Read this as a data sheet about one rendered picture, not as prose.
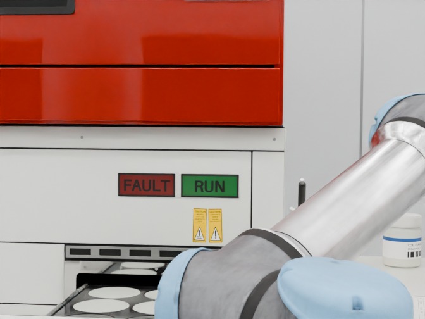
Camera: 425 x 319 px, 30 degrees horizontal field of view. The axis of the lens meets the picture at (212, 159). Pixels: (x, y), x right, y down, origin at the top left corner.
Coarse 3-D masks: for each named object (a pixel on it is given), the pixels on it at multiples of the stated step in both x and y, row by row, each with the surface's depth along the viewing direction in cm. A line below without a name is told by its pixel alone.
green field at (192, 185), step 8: (184, 176) 161; (192, 176) 161; (200, 176) 161; (208, 176) 161; (216, 176) 161; (184, 184) 161; (192, 184) 161; (200, 184) 161; (208, 184) 161; (216, 184) 161; (224, 184) 161; (232, 184) 160; (184, 192) 162; (192, 192) 161; (200, 192) 161; (208, 192) 161; (216, 192) 161; (224, 192) 161; (232, 192) 161
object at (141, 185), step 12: (120, 180) 163; (132, 180) 162; (144, 180) 162; (156, 180) 162; (168, 180) 162; (120, 192) 163; (132, 192) 163; (144, 192) 162; (156, 192) 162; (168, 192) 162
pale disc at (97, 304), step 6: (90, 300) 147; (96, 300) 147; (102, 300) 147; (108, 300) 147; (114, 300) 147; (78, 306) 142; (84, 306) 142; (90, 306) 142; (96, 306) 142; (102, 306) 142; (108, 306) 142; (114, 306) 142; (120, 306) 142; (126, 306) 142; (96, 312) 138
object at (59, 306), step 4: (84, 284) 159; (88, 284) 160; (80, 288) 155; (84, 288) 157; (76, 292) 152; (80, 292) 154; (68, 296) 148; (72, 296) 149; (76, 296) 150; (64, 300) 145; (68, 300) 146; (60, 304) 142; (64, 304) 143; (56, 308) 139; (60, 308) 140; (48, 312) 136; (52, 312) 137; (56, 312) 138
